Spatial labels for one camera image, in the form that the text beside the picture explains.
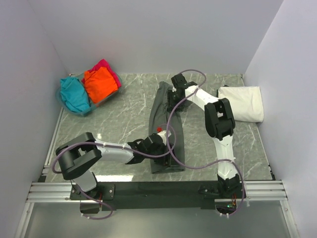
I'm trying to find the dark grey t shirt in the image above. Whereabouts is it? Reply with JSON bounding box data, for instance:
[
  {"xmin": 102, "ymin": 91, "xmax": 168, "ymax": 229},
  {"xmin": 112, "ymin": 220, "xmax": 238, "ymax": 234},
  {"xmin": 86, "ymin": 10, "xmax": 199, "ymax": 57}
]
[{"xmin": 148, "ymin": 81, "xmax": 186, "ymax": 175}]

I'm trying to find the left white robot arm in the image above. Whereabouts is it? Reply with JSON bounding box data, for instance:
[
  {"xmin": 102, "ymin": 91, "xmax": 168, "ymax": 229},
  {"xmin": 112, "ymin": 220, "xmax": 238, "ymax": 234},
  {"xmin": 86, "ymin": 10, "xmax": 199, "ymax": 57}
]
[{"xmin": 52, "ymin": 130, "xmax": 171, "ymax": 192}]

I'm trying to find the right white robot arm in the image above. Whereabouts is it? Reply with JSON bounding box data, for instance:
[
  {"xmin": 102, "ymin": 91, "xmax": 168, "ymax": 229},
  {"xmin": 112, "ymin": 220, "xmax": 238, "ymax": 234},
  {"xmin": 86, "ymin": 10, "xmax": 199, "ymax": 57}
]
[{"xmin": 167, "ymin": 73, "xmax": 242, "ymax": 197}]

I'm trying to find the folded white t shirt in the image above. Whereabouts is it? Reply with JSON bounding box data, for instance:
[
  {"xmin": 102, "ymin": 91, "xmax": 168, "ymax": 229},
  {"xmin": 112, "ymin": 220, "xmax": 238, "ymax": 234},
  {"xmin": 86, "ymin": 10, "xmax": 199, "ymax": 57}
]
[{"xmin": 217, "ymin": 86, "xmax": 264, "ymax": 123}]

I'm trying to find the orange t shirt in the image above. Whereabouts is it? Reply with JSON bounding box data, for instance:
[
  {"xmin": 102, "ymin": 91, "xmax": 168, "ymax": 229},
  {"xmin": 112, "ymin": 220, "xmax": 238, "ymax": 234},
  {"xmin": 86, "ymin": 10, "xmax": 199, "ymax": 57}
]
[{"xmin": 84, "ymin": 67, "xmax": 118, "ymax": 104}]

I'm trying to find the pink t shirt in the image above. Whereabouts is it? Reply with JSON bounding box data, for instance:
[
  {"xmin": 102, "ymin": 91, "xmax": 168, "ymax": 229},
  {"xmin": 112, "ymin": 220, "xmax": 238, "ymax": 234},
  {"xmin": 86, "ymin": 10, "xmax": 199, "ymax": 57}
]
[{"xmin": 91, "ymin": 59, "xmax": 122, "ymax": 88}]

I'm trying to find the teal t shirt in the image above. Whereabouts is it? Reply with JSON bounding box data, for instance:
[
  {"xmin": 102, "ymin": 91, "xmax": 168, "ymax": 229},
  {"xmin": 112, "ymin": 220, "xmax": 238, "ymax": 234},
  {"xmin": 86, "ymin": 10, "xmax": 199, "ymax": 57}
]
[{"xmin": 60, "ymin": 76, "xmax": 90, "ymax": 113}]

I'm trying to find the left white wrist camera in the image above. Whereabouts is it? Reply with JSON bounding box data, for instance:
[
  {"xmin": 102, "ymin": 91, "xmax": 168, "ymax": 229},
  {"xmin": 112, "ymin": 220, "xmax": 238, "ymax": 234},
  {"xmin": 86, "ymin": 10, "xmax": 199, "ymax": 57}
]
[{"xmin": 157, "ymin": 127, "xmax": 171, "ymax": 145}]

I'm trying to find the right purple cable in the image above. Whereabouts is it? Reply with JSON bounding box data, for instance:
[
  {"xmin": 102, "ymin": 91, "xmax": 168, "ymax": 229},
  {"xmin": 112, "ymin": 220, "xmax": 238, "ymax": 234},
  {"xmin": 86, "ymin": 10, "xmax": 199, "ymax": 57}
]
[{"xmin": 166, "ymin": 68, "xmax": 247, "ymax": 219}]

